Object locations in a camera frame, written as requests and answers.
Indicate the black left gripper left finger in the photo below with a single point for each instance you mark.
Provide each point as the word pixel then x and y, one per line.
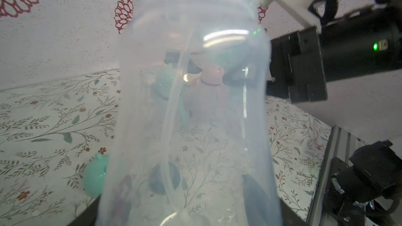
pixel 89 216

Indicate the pink bear cap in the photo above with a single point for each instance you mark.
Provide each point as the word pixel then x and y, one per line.
pixel 212 75

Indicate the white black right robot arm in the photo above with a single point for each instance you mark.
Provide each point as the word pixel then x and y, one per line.
pixel 363 42

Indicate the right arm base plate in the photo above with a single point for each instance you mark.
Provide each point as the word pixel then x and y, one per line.
pixel 369 189

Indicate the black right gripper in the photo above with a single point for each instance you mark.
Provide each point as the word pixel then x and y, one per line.
pixel 296 68

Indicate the mint bear cap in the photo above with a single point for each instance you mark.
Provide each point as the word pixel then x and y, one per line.
pixel 161 88

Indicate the floral table mat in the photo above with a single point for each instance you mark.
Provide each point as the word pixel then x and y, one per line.
pixel 51 132

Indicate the mint cap with handle ring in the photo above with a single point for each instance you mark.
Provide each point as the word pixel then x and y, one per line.
pixel 95 174

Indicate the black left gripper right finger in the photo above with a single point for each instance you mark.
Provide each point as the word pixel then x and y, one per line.
pixel 289 217

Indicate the clear bottle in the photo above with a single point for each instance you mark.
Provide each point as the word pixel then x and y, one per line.
pixel 142 185

